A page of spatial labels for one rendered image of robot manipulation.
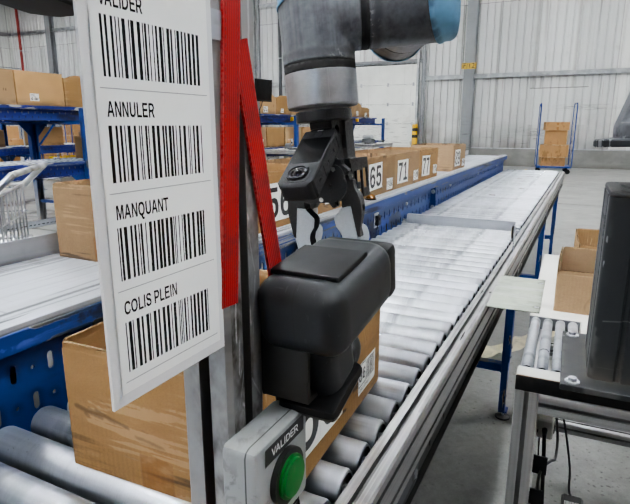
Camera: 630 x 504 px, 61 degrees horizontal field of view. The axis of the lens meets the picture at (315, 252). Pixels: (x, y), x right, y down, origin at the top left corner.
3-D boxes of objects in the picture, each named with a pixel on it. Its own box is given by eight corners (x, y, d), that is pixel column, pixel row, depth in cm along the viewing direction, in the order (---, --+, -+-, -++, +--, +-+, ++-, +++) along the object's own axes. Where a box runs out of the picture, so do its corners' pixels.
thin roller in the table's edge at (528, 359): (532, 366, 97) (541, 317, 122) (521, 363, 98) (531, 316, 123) (531, 376, 98) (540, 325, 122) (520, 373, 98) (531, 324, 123)
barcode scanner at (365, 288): (402, 347, 45) (401, 229, 41) (346, 436, 35) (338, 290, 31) (331, 334, 48) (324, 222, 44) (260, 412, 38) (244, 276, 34)
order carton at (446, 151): (452, 171, 350) (454, 145, 346) (409, 170, 363) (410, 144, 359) (464, 167, 385) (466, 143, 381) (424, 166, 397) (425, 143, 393)
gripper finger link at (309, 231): (329, 267, 76) (337, 204, 73) (310, 277, 71) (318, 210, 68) (310, 262, 77) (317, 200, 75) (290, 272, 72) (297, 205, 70)
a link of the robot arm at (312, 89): (338, 64, 61) (266, 76, 66) (341, 107, 62) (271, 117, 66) (366, 70, 69) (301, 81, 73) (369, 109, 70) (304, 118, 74)
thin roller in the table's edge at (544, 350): (548, 368, 96) (553, 319, 121) (536, 366, 97) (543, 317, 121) (546, 378, 96) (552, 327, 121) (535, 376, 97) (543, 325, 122)
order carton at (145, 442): (270, 531, 58) (266, 387, 54) (71, 462, 69) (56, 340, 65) (380, 378, 93) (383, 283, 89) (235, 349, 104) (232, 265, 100)
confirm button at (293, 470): (284, 511, 34) (283, 470, 34) (263, 503, 35) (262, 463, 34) (306, 484, 37) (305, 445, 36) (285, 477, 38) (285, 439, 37)
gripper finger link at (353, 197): (374, 232, 67) (354, 164, 66) (370, 234, 66) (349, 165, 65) (341, 241, 69) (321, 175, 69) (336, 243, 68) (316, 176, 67)
